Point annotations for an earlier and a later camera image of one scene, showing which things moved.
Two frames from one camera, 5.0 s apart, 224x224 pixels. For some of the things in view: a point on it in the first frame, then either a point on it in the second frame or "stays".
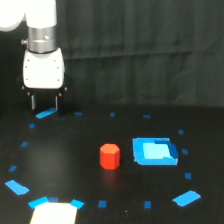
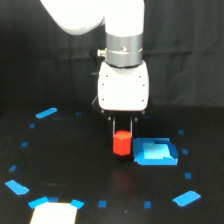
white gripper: x=43 y=74 -> x=123 y=89
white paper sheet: x=54 y=213 stays
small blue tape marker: x=53 y=199 stays
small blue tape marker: x=102 y=203 stays
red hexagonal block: x=110 y=156 -> x=122 y=142
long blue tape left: x=17 y=188 stays
